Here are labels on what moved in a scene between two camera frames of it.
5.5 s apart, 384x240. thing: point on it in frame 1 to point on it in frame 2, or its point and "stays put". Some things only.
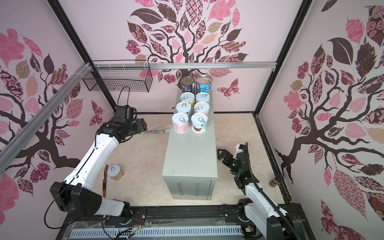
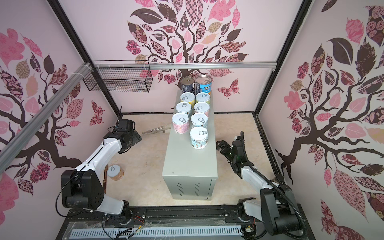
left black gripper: [141, 125] to [136, 138]
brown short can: [115, 172] stays put
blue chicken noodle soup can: [203, 84] stays put
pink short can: [202, 107] stays put
